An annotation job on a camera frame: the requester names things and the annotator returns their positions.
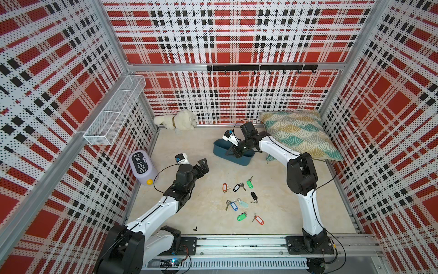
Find small circuit board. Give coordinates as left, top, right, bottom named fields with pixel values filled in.
left=160, top=258, right=180, bottom=268

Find light mint key tag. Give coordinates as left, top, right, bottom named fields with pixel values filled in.
left=237, top=198, right=249, bottom=208

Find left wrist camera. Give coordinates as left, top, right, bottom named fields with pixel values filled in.
left=175, top=153, right=190, bottom=165

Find white wire wall basket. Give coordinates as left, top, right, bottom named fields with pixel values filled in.
left=83, top=75, right=146, bottom=146

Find green key tag with key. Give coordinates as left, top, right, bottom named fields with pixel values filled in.
left=246, top=177, right=254, bottom=189

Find blue key tag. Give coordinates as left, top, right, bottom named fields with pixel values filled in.
left=225, top=200, right=238, bottom=211

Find red key tag with key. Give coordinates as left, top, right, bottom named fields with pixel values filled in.
left=253, top=214, right=264, bottom=226

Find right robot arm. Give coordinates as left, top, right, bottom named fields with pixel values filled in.
left=222, top=122, right=330, bottom=252

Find black key tag with key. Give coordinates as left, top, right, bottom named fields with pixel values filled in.
left=250, top=192, right=258, bottom=204

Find teal plastic storage box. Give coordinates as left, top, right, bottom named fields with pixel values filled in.
left=213, top=139, right=256, bottom=166

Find white plush toy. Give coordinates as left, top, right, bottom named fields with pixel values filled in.
left=154, top=110, right=197, bottom=131

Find black wall hook rail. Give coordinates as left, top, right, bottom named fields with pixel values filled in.
left=206, top=64, right=318, bottom=72

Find fan pattern cushion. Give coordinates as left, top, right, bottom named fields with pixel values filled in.
left=259, top=110, right=344, bottom=162

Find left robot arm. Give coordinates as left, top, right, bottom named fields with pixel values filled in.
left=92, top=154, right=209, bottom=274

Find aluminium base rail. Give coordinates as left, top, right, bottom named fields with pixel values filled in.
left=142, top=234, right=389, bottom=274

